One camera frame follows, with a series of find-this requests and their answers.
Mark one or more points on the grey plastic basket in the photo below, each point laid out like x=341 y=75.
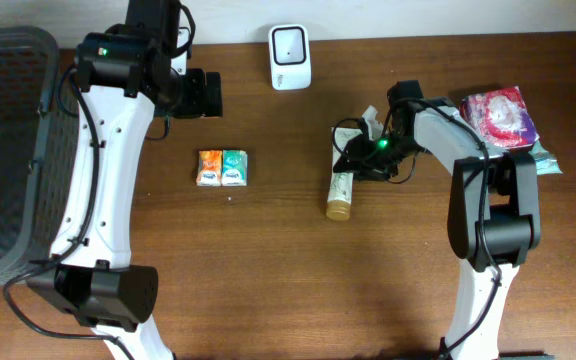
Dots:
x=37 y=148

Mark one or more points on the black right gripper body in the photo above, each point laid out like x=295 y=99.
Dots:
x=360 y=151

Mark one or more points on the white green cream tube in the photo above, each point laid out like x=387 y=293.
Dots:
x=339 y=198

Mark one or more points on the orange pocket tissue pack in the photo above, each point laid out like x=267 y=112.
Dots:
x=210 y=168

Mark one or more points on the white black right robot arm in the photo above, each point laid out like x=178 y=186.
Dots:
x=493 y=213

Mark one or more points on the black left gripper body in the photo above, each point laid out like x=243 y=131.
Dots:
x=191 y=103

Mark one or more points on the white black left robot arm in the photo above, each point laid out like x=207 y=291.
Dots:
x=122 y=78

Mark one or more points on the teal wipes packet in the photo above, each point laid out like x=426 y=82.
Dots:
x=546 y=163

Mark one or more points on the red purple tissue pack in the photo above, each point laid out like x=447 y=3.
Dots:
x=501 y=118

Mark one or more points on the teal pocket tissue pack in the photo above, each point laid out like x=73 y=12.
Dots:
x=234 y=168

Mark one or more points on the white barcode scanner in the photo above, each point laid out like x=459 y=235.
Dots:
x=290 y=60

